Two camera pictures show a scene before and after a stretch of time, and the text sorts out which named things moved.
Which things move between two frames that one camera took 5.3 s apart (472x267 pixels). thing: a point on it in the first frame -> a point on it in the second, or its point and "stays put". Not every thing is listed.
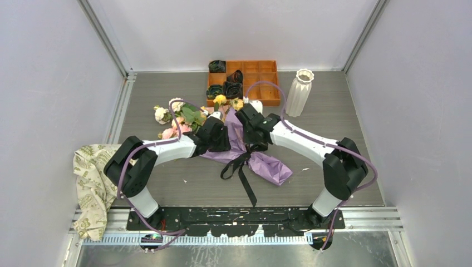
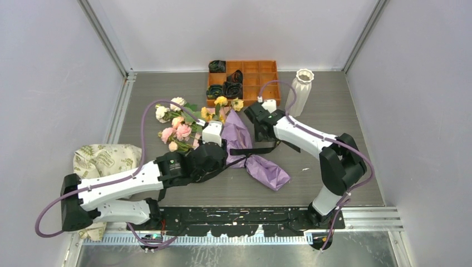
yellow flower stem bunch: [220, 100] stays put
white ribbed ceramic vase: [299, 92] stays put
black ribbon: [242, 161] -> [244, 152]
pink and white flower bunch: [185, 118] stays put
